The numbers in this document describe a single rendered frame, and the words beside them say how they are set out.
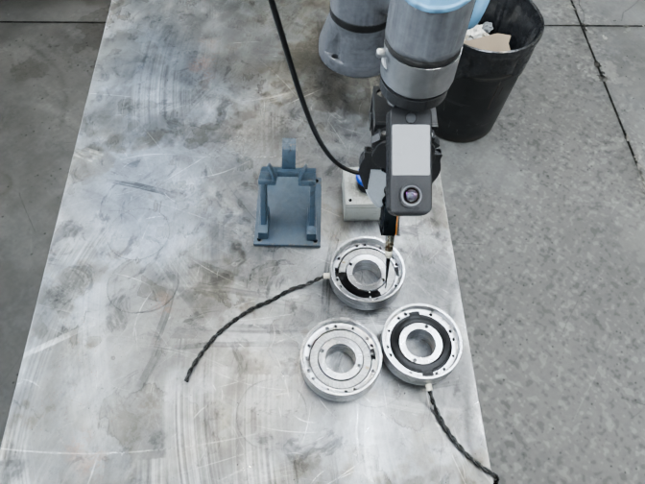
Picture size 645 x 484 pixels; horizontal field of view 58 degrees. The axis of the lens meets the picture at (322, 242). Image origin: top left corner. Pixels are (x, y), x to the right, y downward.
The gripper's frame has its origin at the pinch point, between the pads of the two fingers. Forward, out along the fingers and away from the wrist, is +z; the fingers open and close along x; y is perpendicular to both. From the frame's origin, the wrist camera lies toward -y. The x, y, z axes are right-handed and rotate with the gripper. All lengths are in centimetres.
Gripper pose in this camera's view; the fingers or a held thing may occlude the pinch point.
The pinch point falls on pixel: (391, 205)
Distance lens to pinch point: 76.1
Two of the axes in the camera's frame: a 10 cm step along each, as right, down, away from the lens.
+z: -0.3, 5.2, 8.5
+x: -10.0, -0.3, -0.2
